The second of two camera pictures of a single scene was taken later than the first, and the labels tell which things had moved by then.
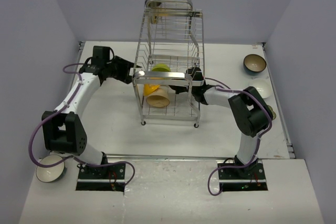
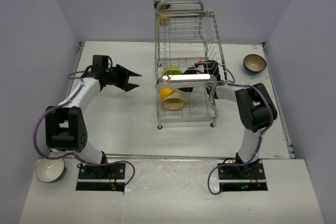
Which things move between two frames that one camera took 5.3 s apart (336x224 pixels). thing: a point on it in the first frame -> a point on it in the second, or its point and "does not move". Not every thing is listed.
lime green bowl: [160, 67] -> [172, 70]
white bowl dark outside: [53, 174] does not move
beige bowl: [159, 98] -> [175, 100]
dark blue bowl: [254, 64] does not move
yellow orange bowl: [148, 88] -> [164, 92]
